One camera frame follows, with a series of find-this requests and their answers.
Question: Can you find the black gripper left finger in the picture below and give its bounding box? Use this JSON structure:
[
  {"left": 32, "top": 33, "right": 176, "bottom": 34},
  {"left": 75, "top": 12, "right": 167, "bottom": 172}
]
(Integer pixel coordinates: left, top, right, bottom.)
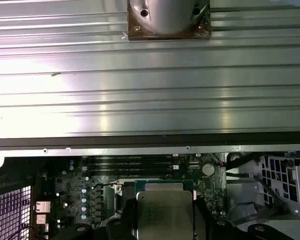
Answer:
[{"left": 49, "top": 196, "right": 139, "bottom": 240}]

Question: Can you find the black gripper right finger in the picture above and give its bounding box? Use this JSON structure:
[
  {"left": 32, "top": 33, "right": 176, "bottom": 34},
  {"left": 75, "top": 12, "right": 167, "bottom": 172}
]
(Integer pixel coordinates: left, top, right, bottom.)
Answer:
[{"left": 192, "top": 196, "right": 276, "bottom": 240}]

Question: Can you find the silver CPU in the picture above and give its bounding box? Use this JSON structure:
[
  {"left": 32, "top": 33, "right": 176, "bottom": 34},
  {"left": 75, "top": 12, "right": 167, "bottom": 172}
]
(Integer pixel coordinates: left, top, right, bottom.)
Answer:
[{"left": 135, "top": 190, "right": 195, "bottom": 240}]

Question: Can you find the CPU socket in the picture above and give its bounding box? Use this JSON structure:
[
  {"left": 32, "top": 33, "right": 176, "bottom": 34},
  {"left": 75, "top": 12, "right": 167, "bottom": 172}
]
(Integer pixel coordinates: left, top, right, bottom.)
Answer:
[{"left": 113, "top": 178, "right": 197, "bottom": 202}]

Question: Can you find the silver coin battery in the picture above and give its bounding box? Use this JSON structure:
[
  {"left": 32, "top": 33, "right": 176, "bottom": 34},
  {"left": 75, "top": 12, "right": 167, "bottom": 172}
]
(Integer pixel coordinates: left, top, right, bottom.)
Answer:
[{"left": 202, "top": 163, "right": 216, "bottom": 177}]

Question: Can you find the green motherboard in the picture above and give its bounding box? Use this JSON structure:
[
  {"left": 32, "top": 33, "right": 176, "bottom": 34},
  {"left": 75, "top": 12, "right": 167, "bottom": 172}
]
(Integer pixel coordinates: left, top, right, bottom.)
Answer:
[{"left": 53, "top": 154, "right": 228, "bottom": 240}]

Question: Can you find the black PC case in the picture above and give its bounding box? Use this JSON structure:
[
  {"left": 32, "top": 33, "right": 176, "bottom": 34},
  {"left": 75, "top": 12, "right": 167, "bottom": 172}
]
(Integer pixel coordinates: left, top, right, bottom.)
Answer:
[{"left": 0, "top": 133, "right": 300, "bottom": 240}]

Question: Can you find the black wire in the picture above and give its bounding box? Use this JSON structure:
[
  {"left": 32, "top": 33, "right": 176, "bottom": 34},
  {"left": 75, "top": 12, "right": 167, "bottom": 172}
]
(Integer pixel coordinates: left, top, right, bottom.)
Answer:
[{"left": 226, "top": 152, "right": 265, "bottom": 170}]

